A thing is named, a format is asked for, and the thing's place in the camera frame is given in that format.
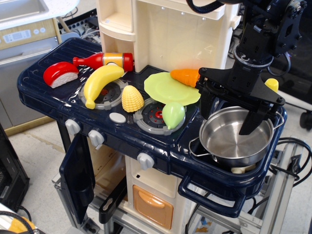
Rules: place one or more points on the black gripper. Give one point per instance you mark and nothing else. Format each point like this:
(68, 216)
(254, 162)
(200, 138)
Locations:
(242, 86)

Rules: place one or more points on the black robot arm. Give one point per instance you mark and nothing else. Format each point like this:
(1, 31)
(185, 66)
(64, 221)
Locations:
(270, 29)

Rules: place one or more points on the stainless steel pot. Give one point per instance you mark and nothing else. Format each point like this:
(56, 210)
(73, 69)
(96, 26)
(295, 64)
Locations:
(219, 136)

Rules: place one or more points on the yellow toy banana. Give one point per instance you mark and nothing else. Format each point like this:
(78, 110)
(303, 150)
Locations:
(98, 80)

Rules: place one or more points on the orange toy carrot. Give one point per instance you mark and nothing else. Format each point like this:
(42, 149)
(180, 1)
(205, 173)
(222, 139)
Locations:
(188, 77)

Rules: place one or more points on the green toy pear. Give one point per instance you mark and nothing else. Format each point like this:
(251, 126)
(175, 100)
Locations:
(173, 114)

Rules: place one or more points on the light green toy plate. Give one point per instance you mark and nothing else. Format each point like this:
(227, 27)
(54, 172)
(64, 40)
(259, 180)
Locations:
(162, 88)

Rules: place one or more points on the navy toy kitchen counter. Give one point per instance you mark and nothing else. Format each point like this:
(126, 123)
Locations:
(208, 183)

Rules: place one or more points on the grey right toy burner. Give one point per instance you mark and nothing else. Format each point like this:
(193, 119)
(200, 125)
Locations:
(149, 118)

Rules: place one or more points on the grey toy burner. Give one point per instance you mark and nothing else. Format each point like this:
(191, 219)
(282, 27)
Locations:
(110, 95)
(149, 118)

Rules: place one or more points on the cream toy kitchen cabinet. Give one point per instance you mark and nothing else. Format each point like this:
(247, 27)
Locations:
(167, 34)

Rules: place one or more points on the yellow toy corn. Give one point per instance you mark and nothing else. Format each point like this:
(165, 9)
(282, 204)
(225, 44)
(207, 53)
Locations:
(132, 100)

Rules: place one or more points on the grey right stove knob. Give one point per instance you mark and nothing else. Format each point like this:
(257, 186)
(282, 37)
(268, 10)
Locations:
(145, 161)

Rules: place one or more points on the grey stove knob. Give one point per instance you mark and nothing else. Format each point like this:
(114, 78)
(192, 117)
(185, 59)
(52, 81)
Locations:
(72, 127)
(96, 138)
(145, 161)

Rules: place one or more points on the grey oval button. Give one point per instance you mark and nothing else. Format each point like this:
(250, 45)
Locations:
(117, 118)

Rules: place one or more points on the red toy ketchup bottle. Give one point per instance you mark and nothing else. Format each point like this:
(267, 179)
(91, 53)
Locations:
(124, 60)

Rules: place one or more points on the grey left toy burner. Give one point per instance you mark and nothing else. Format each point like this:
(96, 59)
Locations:
(110, 95)

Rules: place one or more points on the orange toy drawer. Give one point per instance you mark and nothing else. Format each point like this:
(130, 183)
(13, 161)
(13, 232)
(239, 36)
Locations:
(152, 207)

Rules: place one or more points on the grey middle stove knob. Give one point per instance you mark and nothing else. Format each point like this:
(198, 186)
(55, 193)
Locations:
(96, 138)

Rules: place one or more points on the grey left stove knob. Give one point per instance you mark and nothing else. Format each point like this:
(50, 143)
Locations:
(72, 127)

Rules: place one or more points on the navy toy oven door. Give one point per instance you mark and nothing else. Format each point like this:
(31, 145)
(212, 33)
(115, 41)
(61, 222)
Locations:
(77, 178)

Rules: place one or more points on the red white toy sushi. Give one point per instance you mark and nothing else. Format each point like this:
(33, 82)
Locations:
(60, 73)

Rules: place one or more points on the wooden white toy appliance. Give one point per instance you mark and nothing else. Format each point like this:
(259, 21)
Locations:
(28, 30)

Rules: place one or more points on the black computer case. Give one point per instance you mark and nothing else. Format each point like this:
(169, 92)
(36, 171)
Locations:
(14, 182)

